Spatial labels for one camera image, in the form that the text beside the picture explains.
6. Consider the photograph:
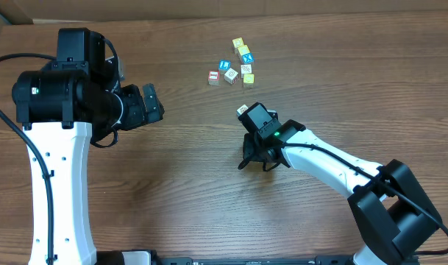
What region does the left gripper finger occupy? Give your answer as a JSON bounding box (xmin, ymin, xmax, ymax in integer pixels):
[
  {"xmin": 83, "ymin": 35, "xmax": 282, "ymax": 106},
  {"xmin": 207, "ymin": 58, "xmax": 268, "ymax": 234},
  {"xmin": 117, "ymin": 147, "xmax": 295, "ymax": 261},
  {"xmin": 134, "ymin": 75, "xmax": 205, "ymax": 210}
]
[
  {"xmin": 142, "ymin": 83, "xmax": 164, "ymax": 114},
  {"xmin": 146, "ymin": 108, "xmax": 164, "ymax": 124}
]

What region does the white block blue side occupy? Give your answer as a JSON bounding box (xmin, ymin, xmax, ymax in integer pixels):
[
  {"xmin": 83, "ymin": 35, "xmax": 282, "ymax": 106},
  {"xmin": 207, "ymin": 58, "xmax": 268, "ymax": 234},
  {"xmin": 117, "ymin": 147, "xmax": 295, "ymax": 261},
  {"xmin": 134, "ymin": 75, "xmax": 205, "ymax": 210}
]
[{"xmin": 236, "ymin": 105, "xmax": 248, "ymax": 116}]

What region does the red I block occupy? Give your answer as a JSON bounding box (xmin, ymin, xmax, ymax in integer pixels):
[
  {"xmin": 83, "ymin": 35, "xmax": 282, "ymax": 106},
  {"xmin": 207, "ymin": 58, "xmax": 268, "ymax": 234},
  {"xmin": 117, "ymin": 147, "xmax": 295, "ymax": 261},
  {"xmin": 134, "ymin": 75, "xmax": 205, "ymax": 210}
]
[{"xmin": 207, "ymin": 71, "xmax": 220, "ymax": 85}]

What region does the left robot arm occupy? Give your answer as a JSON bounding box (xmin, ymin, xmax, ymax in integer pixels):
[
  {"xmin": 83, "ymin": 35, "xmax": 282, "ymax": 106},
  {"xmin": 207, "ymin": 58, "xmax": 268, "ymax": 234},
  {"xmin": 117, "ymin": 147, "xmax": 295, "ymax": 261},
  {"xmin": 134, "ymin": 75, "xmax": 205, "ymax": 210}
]
[{"xmin": 12, "ymin": 28, "xmax": 164, "ymax": 264}]

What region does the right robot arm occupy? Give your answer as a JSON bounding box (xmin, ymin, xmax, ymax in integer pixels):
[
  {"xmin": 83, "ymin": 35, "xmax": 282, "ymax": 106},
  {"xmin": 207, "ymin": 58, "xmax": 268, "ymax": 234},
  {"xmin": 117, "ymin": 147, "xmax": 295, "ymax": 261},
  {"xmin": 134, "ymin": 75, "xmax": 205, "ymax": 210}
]
[{"xmin": 237, "ymin": 102, "xmax": 442, "ymax": 264}]

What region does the yellow block lower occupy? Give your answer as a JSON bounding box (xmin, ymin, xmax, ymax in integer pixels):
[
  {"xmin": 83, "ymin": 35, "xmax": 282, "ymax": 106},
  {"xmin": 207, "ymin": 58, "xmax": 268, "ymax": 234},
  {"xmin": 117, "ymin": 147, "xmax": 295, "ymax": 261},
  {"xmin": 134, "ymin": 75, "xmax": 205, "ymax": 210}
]
[{"xmin": 243, "ymin": 74, "xmax": 255, "ymax": 88}]

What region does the yellow block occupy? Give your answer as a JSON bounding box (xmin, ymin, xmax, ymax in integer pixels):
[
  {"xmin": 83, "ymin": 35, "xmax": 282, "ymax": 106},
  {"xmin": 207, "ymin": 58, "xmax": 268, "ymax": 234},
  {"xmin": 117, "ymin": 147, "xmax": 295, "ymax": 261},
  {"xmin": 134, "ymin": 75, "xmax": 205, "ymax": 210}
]
[
  {"xmin": 232, "ymin": 38, "xmax": 244, "ymax": 53},
  {"xmin": 237, "ymin": 45, "xmax": 250, "ymax": 59},
  {"xmin": 243, "ymin": 74, "xmax": 255, "ymax": 88}
]

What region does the white block red side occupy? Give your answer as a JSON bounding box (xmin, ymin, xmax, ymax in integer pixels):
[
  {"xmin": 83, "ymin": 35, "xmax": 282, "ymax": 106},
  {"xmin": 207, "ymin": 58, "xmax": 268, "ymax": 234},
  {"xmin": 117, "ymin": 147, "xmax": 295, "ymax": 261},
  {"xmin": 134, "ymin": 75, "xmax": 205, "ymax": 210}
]
[{"xmin": 224, "ymin": 68, "xmax": 238, "ymax": 85}]

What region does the blue L block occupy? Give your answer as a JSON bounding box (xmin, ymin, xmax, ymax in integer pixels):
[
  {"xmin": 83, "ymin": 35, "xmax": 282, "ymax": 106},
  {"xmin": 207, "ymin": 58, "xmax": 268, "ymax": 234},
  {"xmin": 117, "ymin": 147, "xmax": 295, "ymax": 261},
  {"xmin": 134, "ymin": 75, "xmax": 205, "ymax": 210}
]
[{"xmin": 218, "ymin": 60, "xmax": 231, "ymax": 74}]

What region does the white block centre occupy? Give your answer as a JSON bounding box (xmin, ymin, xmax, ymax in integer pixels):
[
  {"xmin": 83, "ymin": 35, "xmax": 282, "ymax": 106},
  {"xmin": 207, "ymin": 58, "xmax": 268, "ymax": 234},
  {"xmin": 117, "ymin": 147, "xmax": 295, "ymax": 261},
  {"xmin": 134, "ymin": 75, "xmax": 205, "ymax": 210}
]
[{"xmin": 241, "ymin": 64, "xmax": 252, "ymax": 77}]

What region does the blue X block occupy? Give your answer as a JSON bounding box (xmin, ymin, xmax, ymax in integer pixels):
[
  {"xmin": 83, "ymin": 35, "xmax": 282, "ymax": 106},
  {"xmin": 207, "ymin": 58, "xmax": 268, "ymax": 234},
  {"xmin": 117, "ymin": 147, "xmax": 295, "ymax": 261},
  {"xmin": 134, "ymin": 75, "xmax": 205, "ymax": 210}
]
[{"xmin": 241, "ymin": 53, "xmax": 255, "ymax": 64}]

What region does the yellow block far top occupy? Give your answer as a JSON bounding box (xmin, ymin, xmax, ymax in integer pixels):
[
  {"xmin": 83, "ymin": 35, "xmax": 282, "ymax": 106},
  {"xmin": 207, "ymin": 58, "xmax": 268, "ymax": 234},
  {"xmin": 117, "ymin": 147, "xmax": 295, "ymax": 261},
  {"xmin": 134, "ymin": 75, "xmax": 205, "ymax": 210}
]
[{"xmin": 232, "ymin": 38, "xmax": 244, "ymax": 53}]

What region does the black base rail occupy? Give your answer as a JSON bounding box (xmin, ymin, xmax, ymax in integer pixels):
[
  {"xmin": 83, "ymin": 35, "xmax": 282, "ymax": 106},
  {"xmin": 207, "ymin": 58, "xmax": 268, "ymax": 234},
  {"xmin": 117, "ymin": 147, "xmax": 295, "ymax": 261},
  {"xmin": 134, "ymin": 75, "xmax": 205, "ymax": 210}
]
[{"xmin": 96, "ymin": 249, "xmax": 419, "ymax": 265}]

